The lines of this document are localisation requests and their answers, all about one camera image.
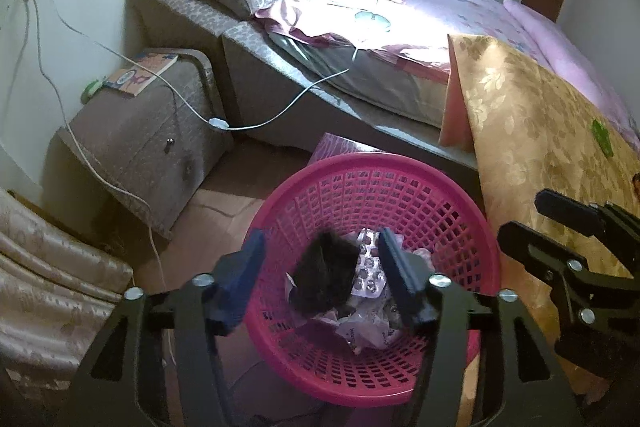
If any grey mattress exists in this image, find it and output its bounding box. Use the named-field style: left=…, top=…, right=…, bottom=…
left=267, top=29, right=451, bottom=128

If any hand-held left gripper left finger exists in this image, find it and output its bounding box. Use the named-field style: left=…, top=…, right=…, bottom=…
left=65, top=229, right=268, bottom=427

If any grey upholstered nightstand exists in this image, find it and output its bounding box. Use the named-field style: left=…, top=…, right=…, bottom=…
left=57, top=49, right=236, bottom=240

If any white charging cable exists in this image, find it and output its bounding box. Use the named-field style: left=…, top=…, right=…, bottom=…
left=20, top=0, right=178, bottom=365

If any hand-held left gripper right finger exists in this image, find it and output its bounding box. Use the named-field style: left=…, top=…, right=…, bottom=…
left=377, top=229, right=586, bottom=427

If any grey upholstered bed frame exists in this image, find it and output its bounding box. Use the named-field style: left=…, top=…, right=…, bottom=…
left=125, top=0, right=481, bottom=172

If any white lamp cord with switch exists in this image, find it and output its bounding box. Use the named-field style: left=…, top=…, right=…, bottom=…
left=25, top=0, right=361, bottom=132

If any pink printed bedsheet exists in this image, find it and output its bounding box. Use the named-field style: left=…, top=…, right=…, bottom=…
left=390, top=0, right=640, bottom=138

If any crumpled white paper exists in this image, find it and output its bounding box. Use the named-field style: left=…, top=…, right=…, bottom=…
left=335, top=302, right=401, bottom=349

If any colourful paperback book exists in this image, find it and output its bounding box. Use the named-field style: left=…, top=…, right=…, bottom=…
left=104, top=52, right=180, bottom=98

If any black pouch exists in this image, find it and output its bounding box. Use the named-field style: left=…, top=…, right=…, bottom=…
left=289, top=231, right=360, bottom=315

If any pink plastic mesh basket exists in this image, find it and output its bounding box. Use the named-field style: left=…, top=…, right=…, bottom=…
left=243, top=154, right=502, bottom=408

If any green wrapper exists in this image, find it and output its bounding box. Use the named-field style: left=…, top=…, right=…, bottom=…
left=590, top=119, right=615, bottom=158

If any silver pill blister pack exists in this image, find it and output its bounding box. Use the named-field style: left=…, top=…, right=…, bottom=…
left=350, top=229, right=388, bottom=298

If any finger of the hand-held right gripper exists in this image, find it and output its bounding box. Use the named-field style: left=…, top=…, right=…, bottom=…
left=497, top=221, right=640, bottom=328
left=535, top=189, right=640, bottom=248

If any gold floral blanket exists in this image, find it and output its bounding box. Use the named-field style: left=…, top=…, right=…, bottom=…
left=439, top=34, right=640, bottom=398

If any pink folded quilt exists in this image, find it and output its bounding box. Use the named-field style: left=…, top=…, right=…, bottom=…
left=502, top=0, right=636, bottom=128

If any beige patterned curtain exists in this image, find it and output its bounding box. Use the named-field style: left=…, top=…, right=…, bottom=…
left=0, top=187, right=133, bottom=408

